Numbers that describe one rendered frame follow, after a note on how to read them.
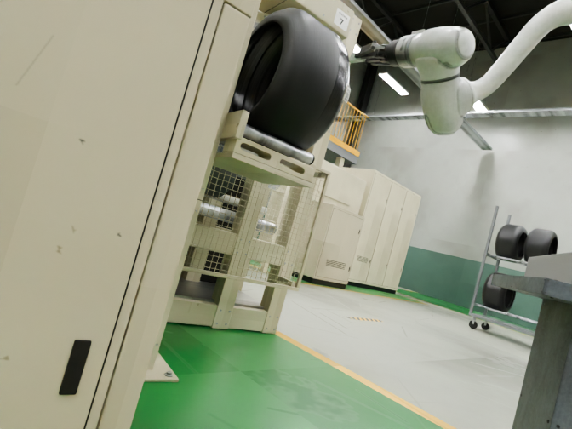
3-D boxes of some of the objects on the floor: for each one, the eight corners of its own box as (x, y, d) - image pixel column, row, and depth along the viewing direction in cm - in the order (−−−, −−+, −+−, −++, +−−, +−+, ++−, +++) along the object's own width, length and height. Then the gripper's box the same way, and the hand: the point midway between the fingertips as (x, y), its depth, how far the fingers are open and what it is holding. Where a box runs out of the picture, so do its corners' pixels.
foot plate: (95, 381, 119) (97, 374, 120) (82, 346, 141) (84, 340, 141) (178, 382, 135) (180, 375, 135) (155, 351, 157) (157, 346, 157)
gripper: (421, 51, 120) (368, 57, 140) (395, 28, 113) (342, 37, 132) (412, 74, 121) (360, 77, 140) (386, 53, 113) (334, 59, 133)
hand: (357, 57), depth 133 cm, fingers closed
